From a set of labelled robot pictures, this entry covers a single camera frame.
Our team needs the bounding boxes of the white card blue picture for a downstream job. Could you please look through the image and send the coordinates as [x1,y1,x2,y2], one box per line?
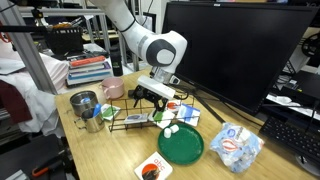
[123,112,150,126]

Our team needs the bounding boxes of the plastic bag blue white items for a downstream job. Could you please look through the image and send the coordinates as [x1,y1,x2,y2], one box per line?
[209,121,266,175]

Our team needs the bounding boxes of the grey aluminium beam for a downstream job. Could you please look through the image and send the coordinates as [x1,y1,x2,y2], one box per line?
[0,0,58,95]

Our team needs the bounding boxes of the white papers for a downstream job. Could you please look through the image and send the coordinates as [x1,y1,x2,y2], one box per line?
[265,94,320,122]

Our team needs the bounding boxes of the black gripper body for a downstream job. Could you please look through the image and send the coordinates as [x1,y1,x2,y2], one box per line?
[133,84,170,105]

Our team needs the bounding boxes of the green plate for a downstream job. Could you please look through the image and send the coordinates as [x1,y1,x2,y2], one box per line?
[157,122,205,166]

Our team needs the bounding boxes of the grey round stand base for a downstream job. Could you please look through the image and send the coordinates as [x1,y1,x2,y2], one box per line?
[294,153,320,178]

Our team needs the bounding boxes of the white card green circle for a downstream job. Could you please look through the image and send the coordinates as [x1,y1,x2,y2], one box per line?
[100,103,122,122]

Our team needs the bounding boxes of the black flat case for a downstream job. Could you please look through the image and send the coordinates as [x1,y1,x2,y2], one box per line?
[281,69,320,108]

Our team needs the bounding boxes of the blue spoon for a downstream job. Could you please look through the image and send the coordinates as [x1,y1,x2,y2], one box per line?
[92,102,102,118]

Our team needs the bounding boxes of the white abc book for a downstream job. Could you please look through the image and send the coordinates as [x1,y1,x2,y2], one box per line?
[133,151,174,180]

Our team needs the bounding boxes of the aluminium frame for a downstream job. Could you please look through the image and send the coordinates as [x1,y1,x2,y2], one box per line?
[18,0,141,73]

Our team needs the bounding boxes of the orange book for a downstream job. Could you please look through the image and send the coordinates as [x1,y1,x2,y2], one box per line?
[68,55,107,69]

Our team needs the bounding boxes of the black monitor cable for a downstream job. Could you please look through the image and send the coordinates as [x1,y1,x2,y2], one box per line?
[173,83,265,128]

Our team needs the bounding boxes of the black chair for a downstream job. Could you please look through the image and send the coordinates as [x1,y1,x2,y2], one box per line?
[0,133,79,180]

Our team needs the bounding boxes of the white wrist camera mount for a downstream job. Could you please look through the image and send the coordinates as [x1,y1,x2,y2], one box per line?
[137,75,177,100]

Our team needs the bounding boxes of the black horizontal bar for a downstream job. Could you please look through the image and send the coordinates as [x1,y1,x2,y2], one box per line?
[0,25,48,34]

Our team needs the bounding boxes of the black mesh basket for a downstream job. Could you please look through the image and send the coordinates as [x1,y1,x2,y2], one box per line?
[44,25,85,56]

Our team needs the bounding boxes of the black round object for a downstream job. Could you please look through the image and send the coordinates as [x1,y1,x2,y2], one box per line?
[300,31,320,68]

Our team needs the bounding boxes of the purple book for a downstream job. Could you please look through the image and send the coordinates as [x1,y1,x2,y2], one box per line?
[67,64,113,79]

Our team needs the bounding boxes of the black computer monitor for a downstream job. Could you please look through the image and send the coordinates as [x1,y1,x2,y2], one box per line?
[156,1,320,125]

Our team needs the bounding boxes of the steel cup with handle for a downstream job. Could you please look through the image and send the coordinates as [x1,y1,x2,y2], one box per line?
[73,107,106,134]

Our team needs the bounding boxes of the orange handled tool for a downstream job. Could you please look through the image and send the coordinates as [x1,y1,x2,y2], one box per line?
[31,156,66,178]

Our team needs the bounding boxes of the dark red cloth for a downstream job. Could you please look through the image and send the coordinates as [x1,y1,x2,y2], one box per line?
[0,79,34,125]

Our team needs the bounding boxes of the black wire rack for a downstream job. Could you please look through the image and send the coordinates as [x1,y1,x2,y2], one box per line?
[108,93,196,133]

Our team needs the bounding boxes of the white card blue stripes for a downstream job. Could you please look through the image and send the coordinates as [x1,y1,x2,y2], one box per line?
[175,103,202,128]

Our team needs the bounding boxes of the white cloth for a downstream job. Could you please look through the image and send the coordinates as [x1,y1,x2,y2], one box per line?
[0,51,70,138]

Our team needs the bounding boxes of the black bottle green label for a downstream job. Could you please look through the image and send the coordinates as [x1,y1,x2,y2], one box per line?
[109,46,124,77]

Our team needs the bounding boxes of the small white cylinder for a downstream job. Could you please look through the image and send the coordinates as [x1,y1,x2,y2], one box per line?
[162,127,173,140]
[169,123,181,135]

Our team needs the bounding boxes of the white card orange circle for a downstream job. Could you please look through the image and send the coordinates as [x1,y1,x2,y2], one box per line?
[165,99,183,113]

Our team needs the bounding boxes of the pink mug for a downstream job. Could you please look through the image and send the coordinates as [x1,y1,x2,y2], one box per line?
[98,77,125,101]

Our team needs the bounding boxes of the black keyboard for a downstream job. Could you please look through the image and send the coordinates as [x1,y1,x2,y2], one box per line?
[258,115,320,165]

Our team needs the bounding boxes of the white blue book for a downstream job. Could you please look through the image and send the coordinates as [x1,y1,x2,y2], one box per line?
[65,70,115,88]

